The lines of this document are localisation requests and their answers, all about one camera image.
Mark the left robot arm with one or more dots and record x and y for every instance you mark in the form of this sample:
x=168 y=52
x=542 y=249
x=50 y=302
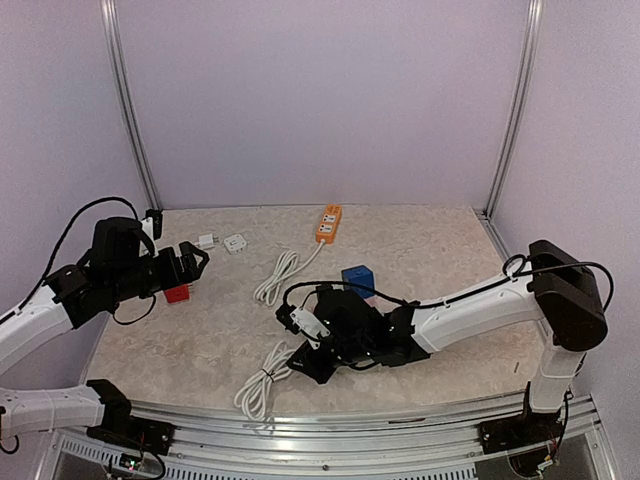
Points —
x=122 y=263

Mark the pink power strip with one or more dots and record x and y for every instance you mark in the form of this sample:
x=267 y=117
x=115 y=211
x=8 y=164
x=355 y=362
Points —
x=380 y=303

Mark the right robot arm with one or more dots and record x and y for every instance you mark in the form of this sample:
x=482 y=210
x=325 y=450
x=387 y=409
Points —
x=547 y=284

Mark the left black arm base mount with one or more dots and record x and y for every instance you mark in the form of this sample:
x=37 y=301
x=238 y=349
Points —
x=119 y=427

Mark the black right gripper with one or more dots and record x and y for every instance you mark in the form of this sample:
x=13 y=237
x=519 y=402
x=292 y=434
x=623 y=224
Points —
x=313 y=368

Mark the right aluminium corner post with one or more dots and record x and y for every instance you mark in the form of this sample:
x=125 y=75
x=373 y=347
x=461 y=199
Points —
x=517 y=106

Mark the aluminium corner post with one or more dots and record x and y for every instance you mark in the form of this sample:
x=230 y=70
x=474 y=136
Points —
x=109 y=14
x=517 y=106

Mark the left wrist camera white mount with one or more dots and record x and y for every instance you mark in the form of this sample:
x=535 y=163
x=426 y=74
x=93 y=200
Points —
x=152 y=228

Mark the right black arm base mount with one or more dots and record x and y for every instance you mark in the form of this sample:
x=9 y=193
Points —
x=520 y=430

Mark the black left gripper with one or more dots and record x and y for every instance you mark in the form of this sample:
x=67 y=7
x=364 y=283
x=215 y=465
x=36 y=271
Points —
x=173 y=276

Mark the red cube adapter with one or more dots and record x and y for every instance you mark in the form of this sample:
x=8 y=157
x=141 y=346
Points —
x=178 y=294

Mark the white multi-outlet plug adapter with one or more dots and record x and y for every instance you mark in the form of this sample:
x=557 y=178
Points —
x=235 y=244

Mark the blue cube adapter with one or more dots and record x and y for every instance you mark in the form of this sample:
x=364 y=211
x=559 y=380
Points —
x=359 y=279

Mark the orange power strip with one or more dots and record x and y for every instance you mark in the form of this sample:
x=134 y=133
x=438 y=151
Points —
x=328 y=226

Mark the white usb charger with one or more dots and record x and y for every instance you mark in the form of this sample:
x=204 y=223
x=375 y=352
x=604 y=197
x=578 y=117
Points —
x=207 y=241

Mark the aluminium front rail frame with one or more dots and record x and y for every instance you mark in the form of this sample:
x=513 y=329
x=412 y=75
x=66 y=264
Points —
x=433 y=442

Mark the left aluminium corner post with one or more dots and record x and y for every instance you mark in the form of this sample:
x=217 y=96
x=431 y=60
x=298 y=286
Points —
x=109 y=14

